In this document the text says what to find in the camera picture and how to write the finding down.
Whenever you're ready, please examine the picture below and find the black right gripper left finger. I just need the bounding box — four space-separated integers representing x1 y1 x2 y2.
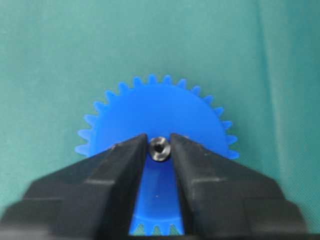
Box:
0 134 148 240

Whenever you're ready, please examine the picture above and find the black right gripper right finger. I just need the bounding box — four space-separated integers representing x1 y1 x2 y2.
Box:
170 133 320 240

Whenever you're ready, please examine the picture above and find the blue plastic gear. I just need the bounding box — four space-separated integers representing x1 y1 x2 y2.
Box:
75 75 239 235

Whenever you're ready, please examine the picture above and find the green table mat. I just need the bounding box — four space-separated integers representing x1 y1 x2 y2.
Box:
0 0 320 213

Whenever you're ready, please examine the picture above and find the metal shaft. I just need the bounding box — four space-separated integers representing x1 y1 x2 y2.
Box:
148 136 171 162

